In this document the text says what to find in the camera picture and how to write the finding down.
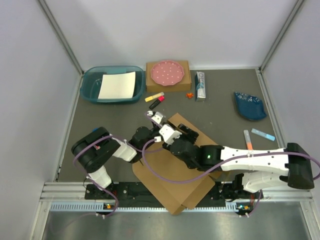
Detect brown cardboard box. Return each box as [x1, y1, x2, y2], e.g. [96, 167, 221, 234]
[131, 112, 225, 216]
[145, 60, 192, 93]

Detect white blue toothpaste box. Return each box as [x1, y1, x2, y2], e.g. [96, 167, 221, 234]
[195, 71, 206, 102]

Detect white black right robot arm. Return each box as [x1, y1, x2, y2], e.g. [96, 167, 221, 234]
[159, 124, 315, 198]

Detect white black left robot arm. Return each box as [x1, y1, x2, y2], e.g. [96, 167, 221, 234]
[71, 125, 160, 199]

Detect closed brown cardboard box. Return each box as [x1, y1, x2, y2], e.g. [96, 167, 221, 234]
[145, 60, 192, 93]

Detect small orange candy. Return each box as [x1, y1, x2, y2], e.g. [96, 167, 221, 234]
[186, 92, 194, 99]

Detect black pink highlighter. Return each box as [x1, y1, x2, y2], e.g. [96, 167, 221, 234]
[149, 96, 165, 110]

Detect yellow highlighter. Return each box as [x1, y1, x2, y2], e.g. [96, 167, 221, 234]
[144, 92, 165, 103]

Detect grey orange pen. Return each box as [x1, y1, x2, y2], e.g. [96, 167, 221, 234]
[243, 130, 253, 151]

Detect light blue pen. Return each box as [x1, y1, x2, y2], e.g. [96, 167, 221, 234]
[251, 128, 276, 142]

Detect pink dotted plate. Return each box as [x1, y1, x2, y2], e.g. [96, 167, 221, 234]
[150, 60, 185, 87]

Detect white paper sheet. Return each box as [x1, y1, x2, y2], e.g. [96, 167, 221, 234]
[97, 71, 136, 100]

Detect teal plastic bin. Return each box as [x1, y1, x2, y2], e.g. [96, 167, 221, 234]
[80, 65, 146, 104]

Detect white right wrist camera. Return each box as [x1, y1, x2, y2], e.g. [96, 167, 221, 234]
[159, 124, 182, 145]

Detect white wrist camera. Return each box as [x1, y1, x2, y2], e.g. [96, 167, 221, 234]
[159, 124, 182, 145]
[146, 110, 164, 128]

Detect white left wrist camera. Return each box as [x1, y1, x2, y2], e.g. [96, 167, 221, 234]
[146, 110, 164, 128]

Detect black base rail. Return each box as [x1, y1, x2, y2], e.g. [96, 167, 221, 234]
[84, 182, 259, 201]

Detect grey slotted cable duct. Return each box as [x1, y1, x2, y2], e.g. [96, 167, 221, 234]
[50, 202, 251, 213]

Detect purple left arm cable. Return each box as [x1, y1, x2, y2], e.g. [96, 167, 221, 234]
[72, 110, 166, 218]

